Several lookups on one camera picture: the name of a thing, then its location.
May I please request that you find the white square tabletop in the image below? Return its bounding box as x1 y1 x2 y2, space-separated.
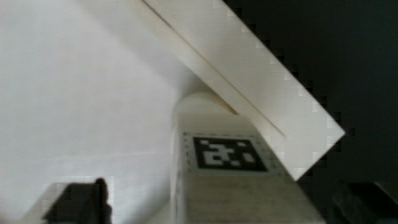
0 0 345 224

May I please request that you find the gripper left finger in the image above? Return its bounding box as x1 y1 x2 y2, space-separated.
20 177 114 224

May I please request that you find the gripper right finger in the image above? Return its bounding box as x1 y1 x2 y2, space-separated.
331 182 398 224

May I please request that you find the white leg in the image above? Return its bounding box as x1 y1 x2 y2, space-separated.
148 91 328 224

